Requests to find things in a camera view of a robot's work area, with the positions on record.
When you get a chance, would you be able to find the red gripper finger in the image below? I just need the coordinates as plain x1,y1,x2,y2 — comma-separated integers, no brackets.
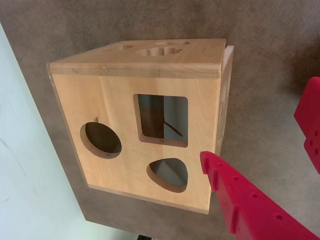
199,150,320,240

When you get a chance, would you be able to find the wooden shape sorter box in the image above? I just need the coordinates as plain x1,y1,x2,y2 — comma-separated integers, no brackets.
45,38,235,215

